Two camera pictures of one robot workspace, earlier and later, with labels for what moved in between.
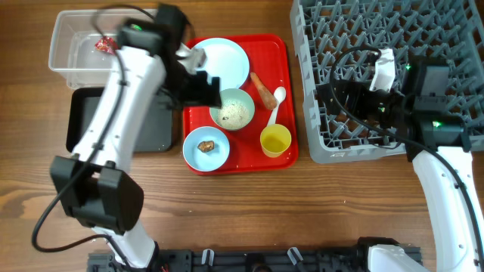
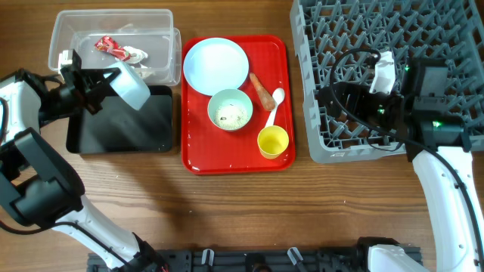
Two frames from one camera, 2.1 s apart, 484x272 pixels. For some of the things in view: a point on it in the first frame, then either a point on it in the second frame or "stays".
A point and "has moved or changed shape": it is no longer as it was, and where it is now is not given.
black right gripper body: [382, 106] stays
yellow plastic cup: [275, 139] stays
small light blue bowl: [206, 149] has moved or changed shape
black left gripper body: [184, 87] → [69, 96]
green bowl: [237, 111] stays
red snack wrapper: [107, 44] stays
